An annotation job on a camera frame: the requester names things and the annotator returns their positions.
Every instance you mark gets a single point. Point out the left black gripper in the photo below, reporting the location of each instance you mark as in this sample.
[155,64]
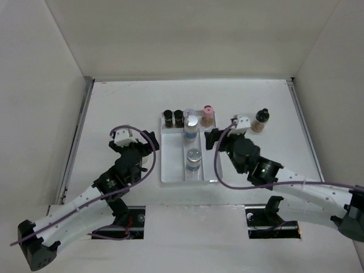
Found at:
[133,144]

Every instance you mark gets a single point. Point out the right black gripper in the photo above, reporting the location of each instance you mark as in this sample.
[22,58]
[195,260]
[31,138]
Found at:
[211,138]

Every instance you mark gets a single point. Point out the pink cap spice bottle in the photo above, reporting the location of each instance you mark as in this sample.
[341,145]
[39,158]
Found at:
[208,116]

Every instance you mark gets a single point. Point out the blue label silver-cap jar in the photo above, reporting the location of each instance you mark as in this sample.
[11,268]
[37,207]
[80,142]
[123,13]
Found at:
[190,128]
[193,159]

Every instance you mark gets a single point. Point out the small black cap spice bottle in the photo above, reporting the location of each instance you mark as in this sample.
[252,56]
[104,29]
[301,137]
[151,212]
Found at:
[168,118]

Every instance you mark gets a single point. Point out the black grinder top spice bottle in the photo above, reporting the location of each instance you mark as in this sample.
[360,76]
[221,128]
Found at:
[261,118]

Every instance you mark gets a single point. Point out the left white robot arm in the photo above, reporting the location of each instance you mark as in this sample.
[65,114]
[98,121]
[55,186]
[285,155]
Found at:
[99,206]

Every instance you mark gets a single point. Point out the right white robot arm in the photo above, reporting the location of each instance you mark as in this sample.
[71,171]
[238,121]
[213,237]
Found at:
[337,206]

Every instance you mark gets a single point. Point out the clear plastic organizer tray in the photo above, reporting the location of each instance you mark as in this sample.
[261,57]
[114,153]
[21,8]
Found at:
[173,150]

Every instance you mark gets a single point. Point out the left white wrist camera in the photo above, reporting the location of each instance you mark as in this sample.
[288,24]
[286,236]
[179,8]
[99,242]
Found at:
[123,137]

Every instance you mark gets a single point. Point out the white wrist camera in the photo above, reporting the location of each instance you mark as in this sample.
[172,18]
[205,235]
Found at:
[123,137]
[241,124]

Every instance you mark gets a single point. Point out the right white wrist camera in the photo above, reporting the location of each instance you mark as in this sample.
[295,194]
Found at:
[241,124]

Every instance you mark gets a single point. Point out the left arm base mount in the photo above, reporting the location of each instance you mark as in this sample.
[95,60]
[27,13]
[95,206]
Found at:
[128,223]

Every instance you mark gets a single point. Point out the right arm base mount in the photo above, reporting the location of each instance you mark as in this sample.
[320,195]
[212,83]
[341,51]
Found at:
[263,221]

